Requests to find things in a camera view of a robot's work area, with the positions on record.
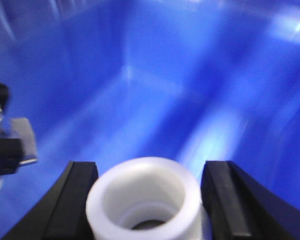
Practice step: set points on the metal valve with white cap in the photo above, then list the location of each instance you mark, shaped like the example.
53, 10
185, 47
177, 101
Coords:
147, 198

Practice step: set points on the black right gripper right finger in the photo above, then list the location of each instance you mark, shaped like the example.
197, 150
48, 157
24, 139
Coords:
240, 208

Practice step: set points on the metal valve in box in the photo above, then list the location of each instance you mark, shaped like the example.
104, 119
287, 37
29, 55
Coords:
18, 146

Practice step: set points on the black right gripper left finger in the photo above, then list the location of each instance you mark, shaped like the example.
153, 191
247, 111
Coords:
61, 213

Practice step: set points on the blue shelf box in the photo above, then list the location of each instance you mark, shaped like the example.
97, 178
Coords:
188, 80

